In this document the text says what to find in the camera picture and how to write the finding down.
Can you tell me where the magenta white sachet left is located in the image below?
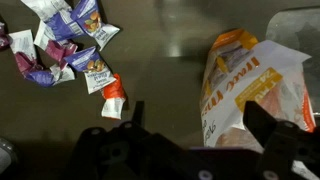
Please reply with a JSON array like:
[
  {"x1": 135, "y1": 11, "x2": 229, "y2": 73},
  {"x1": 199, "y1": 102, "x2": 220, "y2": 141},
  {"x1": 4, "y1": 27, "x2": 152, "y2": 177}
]
[{"x1": 9, "y1": 29, "x2": 43, "y2": 75}]

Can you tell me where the magenta white sachet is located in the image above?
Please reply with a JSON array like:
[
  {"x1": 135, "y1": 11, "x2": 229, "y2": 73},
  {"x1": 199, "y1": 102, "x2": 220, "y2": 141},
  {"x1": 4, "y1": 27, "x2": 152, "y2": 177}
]
[
  {"x1": 34, "y1": 21, "x2": 78, "y2": 61},
  {"x1": 9, "y1": 29, "x2": 43, "y2": 75}
]

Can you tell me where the purple almond sachet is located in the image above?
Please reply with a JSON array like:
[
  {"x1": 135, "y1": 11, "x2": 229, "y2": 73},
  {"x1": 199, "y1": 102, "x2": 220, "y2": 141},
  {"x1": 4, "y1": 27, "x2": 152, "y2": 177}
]
[
  {"x1": 64, "y1": 46, "x2": 116, "y2": 94},
  {"x1": 71, "y1": 0, "x2": 120, "y2": 50}
]

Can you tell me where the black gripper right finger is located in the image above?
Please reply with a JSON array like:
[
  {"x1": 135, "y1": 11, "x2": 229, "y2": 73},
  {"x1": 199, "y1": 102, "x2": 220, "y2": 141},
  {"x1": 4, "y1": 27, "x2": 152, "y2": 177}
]
[{"x1": 243, "y1": 101, "x2": 277, "y2": 147}]

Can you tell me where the purple almond sachet lower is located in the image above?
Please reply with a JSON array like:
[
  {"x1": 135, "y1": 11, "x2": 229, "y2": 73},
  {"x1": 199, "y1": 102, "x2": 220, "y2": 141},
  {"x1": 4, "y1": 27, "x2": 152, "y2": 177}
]
[{"x1": 64, "y1": 46, "x2": 116, "y2": 94}]

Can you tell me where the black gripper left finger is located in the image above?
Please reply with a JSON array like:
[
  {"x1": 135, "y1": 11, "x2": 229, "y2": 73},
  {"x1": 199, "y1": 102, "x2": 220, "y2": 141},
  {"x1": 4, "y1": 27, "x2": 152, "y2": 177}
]
[{"x1": 132, "y1": 101, "x2": 145, "y2": 126}]

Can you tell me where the orange white sachet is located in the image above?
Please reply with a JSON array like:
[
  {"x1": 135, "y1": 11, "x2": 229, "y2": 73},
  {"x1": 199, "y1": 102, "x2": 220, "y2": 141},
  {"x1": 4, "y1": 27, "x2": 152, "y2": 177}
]
[{"x1": 101, "y1": 74, "x2": 126, "y2": 120}]

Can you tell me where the steel sink basin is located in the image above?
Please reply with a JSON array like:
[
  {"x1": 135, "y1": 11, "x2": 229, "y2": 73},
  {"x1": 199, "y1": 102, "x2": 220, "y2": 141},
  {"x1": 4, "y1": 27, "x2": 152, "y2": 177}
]
[{"x1": 266, "y1": 6, "x2": 320, "y2": 113}]

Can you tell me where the purple white sachet top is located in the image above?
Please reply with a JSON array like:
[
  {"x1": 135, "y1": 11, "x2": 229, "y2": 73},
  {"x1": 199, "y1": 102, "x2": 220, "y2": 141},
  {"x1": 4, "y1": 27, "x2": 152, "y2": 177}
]
[{"x1": 21, "y1": 0, "x2": 84, "y2": 41}]

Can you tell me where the magenta white sachet centre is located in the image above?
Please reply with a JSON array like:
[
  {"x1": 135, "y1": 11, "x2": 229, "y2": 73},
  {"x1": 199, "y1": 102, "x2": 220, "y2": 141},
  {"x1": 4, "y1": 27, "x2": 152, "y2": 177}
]
[{"x1": 34, "y1": 21, "x2": 78, "y2": 61}]

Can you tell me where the purple almond sachet upper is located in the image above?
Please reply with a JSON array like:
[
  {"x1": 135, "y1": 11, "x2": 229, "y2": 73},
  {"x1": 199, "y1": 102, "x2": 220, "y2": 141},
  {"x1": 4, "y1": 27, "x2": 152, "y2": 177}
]
[{"x1": 71, "y1": 0, "x2": 120, "y2": 50}]

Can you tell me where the purple crumpled sachet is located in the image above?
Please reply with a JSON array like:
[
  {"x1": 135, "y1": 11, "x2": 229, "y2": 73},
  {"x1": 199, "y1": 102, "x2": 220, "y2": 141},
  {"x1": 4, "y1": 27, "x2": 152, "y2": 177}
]
[{"x1": 26, "y1": 65, "x2": 75, "y2": 87}]

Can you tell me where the orange white snack bag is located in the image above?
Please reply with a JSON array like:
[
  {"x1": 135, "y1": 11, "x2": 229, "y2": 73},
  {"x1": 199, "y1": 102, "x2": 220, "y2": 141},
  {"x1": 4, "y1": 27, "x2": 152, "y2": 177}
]
[{"x1": 199, "y1": 29, "x2": 316, "y2": 152}]

